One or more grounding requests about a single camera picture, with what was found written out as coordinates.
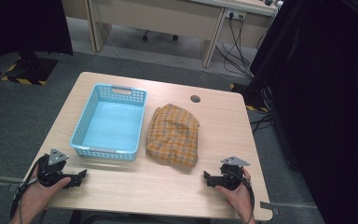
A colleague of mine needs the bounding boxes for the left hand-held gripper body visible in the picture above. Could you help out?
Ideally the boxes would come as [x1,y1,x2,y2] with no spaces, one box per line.
[36,147,82,189]

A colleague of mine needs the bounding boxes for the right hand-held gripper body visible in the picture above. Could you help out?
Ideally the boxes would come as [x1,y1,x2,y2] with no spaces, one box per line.
[213,156,251,191]

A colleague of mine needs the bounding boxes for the orange plaid cloth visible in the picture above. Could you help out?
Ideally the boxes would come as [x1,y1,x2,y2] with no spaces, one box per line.
[145,103,200,168]

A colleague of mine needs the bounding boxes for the light blue plastic basket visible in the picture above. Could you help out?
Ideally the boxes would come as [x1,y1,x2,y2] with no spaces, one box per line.
[69,82,148,162]

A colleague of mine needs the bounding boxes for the person's right hand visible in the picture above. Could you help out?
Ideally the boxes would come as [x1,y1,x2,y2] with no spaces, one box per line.
[214,167,255,222]

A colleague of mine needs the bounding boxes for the person's left hand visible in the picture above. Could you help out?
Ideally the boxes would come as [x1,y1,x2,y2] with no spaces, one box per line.
[18,166,73,219]

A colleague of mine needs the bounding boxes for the person's dark clothing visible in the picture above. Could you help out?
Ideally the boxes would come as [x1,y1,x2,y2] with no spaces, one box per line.
[68,209,213,224]

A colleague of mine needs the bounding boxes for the black stand base striped tape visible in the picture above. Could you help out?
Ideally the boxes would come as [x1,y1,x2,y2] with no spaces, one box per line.
[228,81,271,114]
[0,50,59,87]

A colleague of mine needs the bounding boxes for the black curtain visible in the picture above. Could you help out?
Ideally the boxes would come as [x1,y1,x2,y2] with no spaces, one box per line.
[0,0,75,97]
[249,0,358,224]

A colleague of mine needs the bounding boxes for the white power strip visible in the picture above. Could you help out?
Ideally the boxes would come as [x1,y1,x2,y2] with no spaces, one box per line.
[224,8,247,21]

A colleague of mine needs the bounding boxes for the beige office desk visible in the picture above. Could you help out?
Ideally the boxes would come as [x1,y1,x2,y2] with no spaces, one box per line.
[61,0,278,68]

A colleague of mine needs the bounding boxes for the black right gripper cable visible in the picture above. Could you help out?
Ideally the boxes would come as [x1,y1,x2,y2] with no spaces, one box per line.
[228,169,256,220]

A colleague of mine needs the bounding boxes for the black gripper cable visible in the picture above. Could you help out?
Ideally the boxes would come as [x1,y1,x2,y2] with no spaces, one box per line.
[228,169,256,220]
[9,154,48,224]

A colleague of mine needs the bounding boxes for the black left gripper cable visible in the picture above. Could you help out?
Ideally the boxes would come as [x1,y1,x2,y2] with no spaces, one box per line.
[9,154,48,224]

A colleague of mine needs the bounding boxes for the grey metal table bracket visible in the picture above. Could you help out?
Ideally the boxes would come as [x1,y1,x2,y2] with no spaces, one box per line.
[259,201,281,217]

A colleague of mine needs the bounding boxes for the black floor cables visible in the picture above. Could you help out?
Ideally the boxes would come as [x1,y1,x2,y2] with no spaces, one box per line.
[249,111,276,134]

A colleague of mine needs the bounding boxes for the bundle of black cables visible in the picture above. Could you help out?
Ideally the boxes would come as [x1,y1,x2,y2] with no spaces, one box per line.
[214,13,276,79]

